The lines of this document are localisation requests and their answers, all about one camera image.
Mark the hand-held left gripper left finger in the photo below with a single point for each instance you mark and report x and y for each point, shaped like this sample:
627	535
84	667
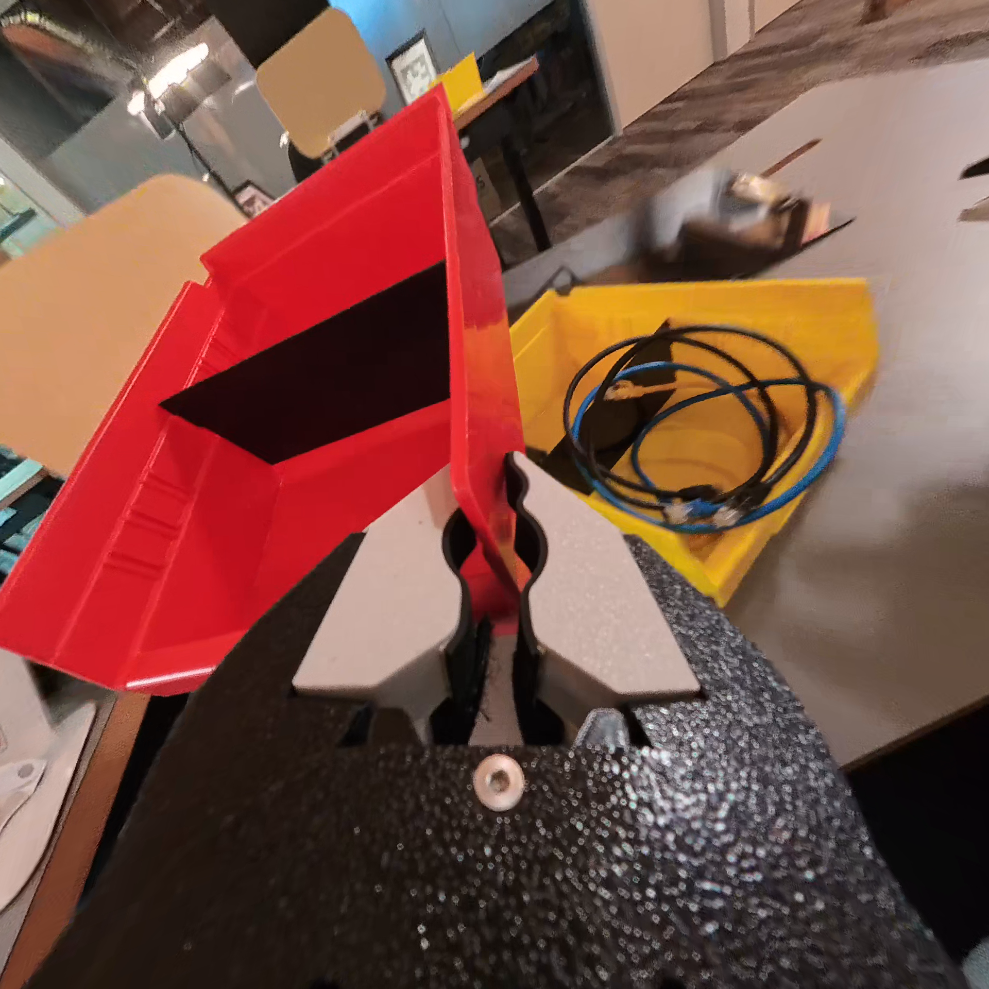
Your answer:
378	610

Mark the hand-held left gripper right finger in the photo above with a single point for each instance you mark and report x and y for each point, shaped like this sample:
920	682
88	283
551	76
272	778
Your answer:
595	610

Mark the yellow plastic bin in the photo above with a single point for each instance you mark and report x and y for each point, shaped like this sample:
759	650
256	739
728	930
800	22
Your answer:
780	317

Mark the red plastic bin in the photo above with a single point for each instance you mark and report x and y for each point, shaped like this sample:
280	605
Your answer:
309	232

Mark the black pad in yellow bin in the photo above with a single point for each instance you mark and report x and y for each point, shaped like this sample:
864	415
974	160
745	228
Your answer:
614	429

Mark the black pad in red bin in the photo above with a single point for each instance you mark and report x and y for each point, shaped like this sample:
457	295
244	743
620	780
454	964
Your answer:
332	371

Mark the wooden side desk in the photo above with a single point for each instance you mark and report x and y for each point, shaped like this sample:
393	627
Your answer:
502	77

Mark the small yellow bin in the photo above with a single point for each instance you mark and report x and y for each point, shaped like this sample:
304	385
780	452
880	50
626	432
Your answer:
461	77

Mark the framed black-and-white tag picture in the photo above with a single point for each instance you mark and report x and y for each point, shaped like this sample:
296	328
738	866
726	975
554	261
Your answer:
413	69

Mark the white paper sheet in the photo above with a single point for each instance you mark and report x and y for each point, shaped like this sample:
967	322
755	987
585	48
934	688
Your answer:
38	773

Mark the studio light on stand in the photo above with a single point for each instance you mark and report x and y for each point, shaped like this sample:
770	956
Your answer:
166	85

